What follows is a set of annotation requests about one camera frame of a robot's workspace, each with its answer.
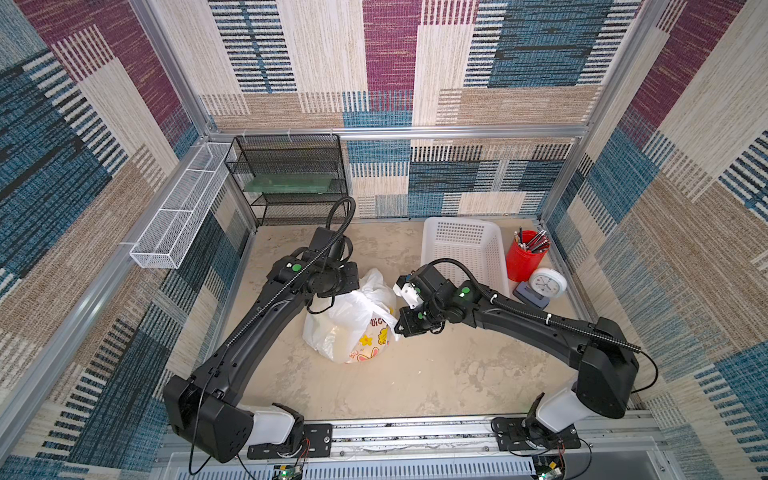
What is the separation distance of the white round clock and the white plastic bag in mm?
501

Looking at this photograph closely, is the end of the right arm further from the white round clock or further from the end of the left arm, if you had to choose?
the white round clock

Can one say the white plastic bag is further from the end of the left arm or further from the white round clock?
the white round clock

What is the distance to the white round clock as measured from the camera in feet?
3.08

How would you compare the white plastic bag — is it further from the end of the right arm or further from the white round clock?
the white round clock

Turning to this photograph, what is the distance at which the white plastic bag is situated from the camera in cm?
78
